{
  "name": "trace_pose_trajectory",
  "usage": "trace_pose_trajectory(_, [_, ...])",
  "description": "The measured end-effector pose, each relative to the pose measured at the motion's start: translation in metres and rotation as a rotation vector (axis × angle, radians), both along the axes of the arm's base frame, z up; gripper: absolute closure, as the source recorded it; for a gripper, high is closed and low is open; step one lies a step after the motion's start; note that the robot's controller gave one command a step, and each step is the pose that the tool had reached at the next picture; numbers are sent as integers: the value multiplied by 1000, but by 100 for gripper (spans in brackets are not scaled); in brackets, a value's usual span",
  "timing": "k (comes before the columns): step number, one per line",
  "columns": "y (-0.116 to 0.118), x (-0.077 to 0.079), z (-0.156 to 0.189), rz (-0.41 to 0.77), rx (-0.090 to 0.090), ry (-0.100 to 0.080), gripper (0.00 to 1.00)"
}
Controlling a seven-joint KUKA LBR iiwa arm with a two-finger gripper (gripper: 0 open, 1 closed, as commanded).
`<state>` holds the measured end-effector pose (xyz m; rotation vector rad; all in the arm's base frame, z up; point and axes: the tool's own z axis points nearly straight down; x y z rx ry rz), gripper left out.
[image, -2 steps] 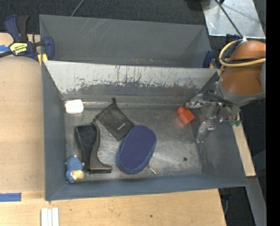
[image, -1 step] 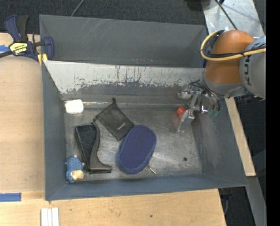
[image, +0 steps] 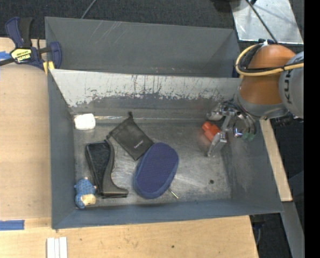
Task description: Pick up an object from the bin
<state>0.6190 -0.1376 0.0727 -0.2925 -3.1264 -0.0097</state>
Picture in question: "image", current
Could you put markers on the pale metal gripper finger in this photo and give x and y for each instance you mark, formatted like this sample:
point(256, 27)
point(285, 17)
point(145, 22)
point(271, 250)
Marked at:
point(217, 144)

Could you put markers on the red plastic block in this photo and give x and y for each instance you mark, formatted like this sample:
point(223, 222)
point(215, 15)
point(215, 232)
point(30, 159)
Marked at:
point(210, 130)

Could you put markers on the grey metal bin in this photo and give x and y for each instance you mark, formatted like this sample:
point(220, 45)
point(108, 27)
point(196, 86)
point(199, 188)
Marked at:
point(202, 171)

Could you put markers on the thin brass pin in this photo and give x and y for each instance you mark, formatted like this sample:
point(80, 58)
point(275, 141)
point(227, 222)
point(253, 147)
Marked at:
point(173, 194)

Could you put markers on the blue oval pad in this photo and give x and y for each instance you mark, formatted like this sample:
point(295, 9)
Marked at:
point(155, 171)

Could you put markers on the black cloth pouch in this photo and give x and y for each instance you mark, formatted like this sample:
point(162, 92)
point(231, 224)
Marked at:
point(133, 138)

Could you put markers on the black curved plastic object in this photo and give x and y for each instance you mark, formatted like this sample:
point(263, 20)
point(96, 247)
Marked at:
point(108, 176)

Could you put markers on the white foam block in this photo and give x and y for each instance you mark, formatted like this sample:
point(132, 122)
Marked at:
point(84, 121)

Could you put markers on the blue toy animal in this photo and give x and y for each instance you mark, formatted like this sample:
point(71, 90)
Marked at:
point(84, 192)

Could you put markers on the pale wood board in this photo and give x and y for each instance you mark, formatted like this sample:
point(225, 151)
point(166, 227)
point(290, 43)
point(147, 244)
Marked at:
point(22, 144)

